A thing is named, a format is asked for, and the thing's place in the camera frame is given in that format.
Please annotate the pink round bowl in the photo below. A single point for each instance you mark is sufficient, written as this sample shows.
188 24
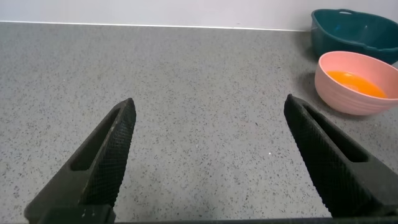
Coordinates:
342 99

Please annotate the orange juice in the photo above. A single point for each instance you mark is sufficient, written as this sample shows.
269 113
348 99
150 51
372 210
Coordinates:
357 84

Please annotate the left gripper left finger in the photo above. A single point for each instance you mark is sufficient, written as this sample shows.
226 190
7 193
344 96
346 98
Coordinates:
102 168

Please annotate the teal square plastic basin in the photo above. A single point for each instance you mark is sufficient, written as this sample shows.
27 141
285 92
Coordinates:
357 34

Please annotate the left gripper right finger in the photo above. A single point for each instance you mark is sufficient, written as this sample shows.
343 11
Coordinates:
335 168

